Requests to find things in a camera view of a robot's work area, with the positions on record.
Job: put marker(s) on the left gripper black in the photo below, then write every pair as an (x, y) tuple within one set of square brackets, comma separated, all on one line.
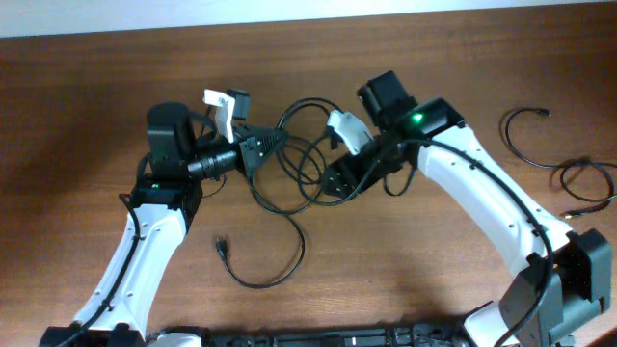
[(251, 156)]

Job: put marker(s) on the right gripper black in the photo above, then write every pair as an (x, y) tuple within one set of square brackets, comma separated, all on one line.
[(354, 172)]

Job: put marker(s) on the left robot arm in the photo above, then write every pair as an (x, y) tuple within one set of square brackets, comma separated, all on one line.
[(185, 148)]

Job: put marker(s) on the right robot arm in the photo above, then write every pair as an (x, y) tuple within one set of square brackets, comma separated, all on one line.
[(561, 279)]

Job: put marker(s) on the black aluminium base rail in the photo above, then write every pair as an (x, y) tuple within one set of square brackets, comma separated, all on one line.
[(421, 335)]

